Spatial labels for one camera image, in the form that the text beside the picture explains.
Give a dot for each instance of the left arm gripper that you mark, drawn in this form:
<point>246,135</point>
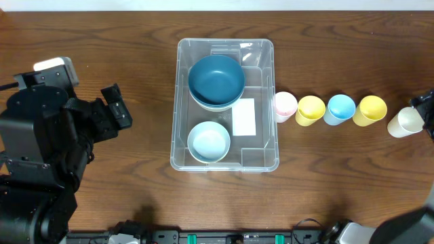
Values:
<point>115,108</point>

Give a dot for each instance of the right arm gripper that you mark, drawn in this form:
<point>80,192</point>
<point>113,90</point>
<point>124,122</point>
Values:
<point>424,106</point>

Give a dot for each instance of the cream white cup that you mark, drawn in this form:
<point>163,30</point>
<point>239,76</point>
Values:
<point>405,123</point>

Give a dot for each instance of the yellow cup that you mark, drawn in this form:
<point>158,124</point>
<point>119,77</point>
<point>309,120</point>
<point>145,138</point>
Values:
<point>370,110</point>
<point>310,109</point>

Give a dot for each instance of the light blue bowl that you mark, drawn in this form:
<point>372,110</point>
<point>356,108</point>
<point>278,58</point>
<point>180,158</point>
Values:
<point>208,142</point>

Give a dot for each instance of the dark blue bowl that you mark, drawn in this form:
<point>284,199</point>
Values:
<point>216,79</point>
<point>217,105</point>

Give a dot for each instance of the cream bowl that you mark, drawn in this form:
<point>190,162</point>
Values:
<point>216,109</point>

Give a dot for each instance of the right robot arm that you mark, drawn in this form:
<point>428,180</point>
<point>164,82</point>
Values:
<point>415,226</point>

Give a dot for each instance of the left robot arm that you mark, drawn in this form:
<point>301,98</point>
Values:
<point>49,136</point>

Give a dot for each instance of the clear plastic storage container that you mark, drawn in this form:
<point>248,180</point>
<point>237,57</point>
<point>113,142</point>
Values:
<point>253,154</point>

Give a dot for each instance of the white label in container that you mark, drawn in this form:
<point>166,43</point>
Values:
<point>243,117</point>

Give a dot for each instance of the light blue cup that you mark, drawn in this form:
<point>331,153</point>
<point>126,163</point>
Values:
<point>339,109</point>

